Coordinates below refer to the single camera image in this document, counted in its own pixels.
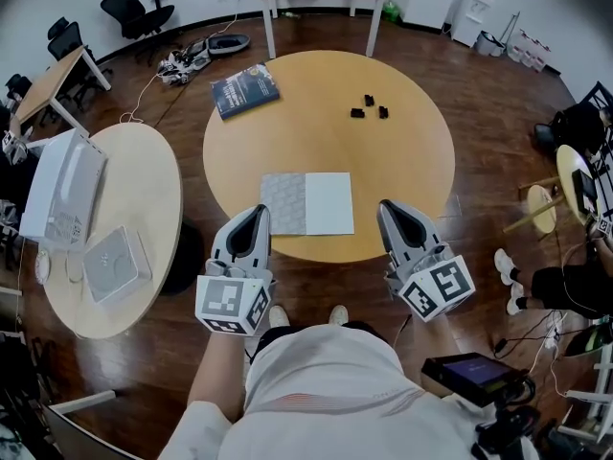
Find person's left forearm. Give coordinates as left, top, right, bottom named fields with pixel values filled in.
left=184, top=331, right=250, bottom=419

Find person's left white shoe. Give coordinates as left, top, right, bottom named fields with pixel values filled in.
left=267, top=304, right=291, bottom=330

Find black green backpack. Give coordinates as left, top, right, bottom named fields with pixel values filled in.
left=564, top=326, right=613, bottom=359

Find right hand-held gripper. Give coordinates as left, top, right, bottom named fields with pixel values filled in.
left=375, top=198, right=477, bottom=325

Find large white box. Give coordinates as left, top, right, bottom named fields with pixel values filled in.
left=18, top=127, right=108, bottom=254

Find grey trash bin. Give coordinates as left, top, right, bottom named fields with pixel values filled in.
left=474, top=30, right=507, bottom=58

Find small yellow round table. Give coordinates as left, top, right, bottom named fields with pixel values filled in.
left=556, top=143, right=607, bottom=228

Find thick dark blue book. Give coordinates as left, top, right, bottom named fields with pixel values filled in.
left=210, top=61, right=282, bottom=123

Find person's white shirt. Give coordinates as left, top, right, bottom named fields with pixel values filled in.
left=157, top=326, right=540, bottom=460

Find person's black shorts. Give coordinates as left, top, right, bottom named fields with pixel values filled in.
left=247, top=320, right=390, bottom=368

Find wooden stool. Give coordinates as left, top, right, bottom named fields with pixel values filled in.
left=502, top=176, right=560, bottom=237

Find person's right forearm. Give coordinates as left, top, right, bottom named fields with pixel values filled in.
left=410, top=311, right=459, bottom=392

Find white power strip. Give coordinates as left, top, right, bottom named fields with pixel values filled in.
left=545, top=321, right=565, bottom=350

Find black office chair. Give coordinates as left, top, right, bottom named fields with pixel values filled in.
left=3, top=73, right=35, bottom=110
left=98, top=0, right=176, bottom=62
left=46, top=15, right=88, bottom=65

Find white water dispenser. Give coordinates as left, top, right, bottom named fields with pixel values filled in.
left=449, top=0, right=497, bottom=48

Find pack of water jugs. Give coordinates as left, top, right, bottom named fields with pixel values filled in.
left=506, top=28, right=553, bottom=74

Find cream oval table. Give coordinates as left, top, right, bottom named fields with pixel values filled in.
left=40, top=122, right=185, bottom=341

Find white floor cable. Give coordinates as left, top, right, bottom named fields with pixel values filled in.
left=118, top=11, right=240, bottom=127

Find grey carrying case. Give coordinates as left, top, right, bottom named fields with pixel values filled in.
left=205, top=33, right=252, bottom=58

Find black power cable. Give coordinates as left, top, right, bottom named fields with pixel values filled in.
left=491, top=311, right=559, bottom=361

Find thin purple book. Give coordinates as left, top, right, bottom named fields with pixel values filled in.
left=260, top=172, right=356, bottom=238

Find round wooden table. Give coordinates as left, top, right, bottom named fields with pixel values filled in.
left=201, top=49, right=457, bottom=265

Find black chest mount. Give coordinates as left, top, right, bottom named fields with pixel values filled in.
left=471, top=376, right=545, bottom=460

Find black tablet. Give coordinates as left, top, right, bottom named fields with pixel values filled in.
left=420, top=352, right=524, bottom=409

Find white metal rack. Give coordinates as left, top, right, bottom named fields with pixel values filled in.
left=556, top=352, right=613, bottom=445

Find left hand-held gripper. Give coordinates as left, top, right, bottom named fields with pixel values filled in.
left=193, top=202, right=276, bottom=339

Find pile of white black gear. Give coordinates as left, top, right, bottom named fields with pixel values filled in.
left=156, top=45, right=213, bottom=87

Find black box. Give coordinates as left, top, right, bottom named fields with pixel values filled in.
left=571, top=169, right=601, bottom=216

